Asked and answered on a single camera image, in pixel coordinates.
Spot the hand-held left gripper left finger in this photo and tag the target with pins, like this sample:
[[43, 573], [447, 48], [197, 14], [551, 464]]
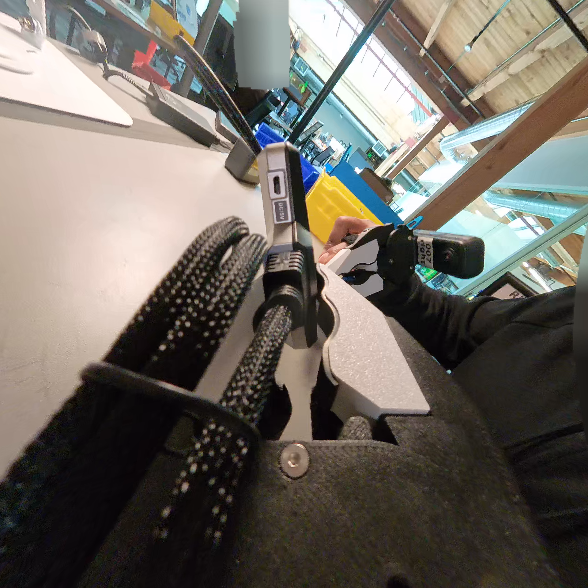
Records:
[[228, 353]]

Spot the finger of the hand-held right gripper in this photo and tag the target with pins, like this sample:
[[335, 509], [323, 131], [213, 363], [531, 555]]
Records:
[[372, 285], [358, 252]]

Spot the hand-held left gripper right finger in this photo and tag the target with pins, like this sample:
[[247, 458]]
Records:
[[376, 363]]

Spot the yellow storage bin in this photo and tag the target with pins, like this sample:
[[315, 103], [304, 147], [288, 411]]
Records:
[[335, 206], [165, 18]]

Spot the black hdmi switch box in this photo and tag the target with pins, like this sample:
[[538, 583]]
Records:
[[294, 206]]

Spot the blue storage bin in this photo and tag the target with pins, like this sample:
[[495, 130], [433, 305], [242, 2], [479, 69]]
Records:
[[275, 138]]

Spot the person's right forearm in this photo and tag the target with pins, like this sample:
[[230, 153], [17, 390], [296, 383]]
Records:
[[436, 312]]

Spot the person's right hand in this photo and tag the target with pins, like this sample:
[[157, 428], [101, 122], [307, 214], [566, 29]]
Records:
[[349, 225]]

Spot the large dark blue bin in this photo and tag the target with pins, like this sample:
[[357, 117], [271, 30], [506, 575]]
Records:
[[363, 188]]

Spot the person's black clothing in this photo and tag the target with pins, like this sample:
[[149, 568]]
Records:
[[528, 413]]

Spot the small grey charger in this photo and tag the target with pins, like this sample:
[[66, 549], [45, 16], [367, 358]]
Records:
[[226, 126]]

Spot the black metal pole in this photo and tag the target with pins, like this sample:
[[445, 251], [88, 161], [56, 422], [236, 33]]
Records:
[[342, 69]]

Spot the black power adapter brick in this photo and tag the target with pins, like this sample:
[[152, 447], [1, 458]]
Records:
[[183, 112]]

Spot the red storage bin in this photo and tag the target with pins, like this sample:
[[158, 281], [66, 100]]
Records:
[[149, 64]]

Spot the silver ventilation duct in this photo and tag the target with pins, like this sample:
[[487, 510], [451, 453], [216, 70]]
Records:
[[533, 206], [487, 133]]

